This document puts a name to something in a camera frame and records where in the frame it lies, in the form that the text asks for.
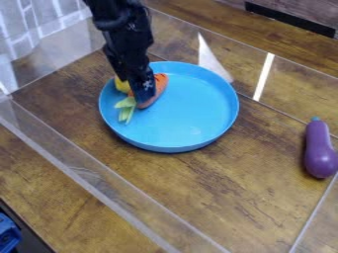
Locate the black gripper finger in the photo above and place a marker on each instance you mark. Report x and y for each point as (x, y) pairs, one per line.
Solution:
(143, 85)
(117, 61)

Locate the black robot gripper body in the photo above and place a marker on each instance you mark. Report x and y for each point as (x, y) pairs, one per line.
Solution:
(123, 20)

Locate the yellow toy lemon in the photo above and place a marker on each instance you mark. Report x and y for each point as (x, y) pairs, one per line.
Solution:
(122, 85)

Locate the blue round plate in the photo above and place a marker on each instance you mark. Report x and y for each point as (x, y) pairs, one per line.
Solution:
(191, 115)

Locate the black bar in background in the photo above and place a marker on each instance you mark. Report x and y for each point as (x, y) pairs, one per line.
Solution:
(292, 20)

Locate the purple toy eggplant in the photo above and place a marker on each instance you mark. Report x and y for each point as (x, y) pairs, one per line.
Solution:
(321, 157)

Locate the blue object at corner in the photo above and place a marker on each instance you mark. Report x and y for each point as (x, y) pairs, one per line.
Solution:
(10, 234)

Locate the clear acrylic enclosure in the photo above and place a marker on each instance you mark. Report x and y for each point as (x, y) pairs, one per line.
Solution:
(96, 195)

